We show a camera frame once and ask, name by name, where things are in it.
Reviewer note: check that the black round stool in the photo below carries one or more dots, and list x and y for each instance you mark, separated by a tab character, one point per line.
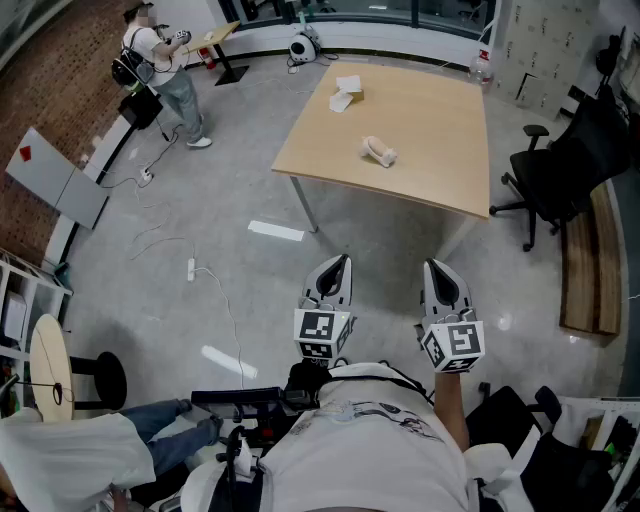
107	380

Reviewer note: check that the grey metal table leg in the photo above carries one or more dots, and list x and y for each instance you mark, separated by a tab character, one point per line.
305	205

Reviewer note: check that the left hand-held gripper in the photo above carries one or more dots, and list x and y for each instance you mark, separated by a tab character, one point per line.
315	327

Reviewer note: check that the beige egg-shaped object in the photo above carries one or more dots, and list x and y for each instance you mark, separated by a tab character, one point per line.
374	145

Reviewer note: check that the brown tissue box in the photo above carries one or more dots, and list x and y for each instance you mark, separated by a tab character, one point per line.
357	96

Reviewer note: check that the white shelf unit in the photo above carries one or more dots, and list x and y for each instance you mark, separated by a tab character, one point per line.
30	300

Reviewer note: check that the white paper strip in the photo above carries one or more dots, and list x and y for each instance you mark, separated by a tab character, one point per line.
276	230

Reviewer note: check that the black chest camera rig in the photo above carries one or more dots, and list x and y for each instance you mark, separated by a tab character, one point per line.
240	402

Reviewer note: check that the person's right forearm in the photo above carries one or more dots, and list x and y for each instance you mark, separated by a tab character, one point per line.
450	410

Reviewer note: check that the white round appliance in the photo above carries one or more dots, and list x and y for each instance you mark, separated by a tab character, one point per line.
302	49

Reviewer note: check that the clear water jug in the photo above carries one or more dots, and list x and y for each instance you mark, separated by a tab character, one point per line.
481	70

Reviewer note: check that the white power strip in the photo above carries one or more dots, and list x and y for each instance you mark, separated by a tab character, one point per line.
146	174
191	270

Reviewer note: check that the person's left forearm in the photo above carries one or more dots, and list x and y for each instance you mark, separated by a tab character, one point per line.
302	377

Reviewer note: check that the round wooden side table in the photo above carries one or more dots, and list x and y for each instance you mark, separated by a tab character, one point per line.
50	370

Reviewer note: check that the wooden bench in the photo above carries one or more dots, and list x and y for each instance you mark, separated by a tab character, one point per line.
595	265

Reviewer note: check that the white metal rack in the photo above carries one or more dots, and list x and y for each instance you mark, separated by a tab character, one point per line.
620	450

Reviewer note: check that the red fire extinguisher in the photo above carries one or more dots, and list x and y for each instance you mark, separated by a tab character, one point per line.
210	59

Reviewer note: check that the person's white printed shirt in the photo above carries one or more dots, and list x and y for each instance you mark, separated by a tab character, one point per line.
360	450

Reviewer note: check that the small wooden table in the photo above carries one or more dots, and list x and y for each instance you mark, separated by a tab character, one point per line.
212	37

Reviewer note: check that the grey metal lockers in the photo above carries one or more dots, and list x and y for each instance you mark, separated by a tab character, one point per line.
545	55

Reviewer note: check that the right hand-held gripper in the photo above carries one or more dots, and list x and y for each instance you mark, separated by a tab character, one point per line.
457	345

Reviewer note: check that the black box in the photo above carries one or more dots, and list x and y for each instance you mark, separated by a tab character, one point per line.
142	107

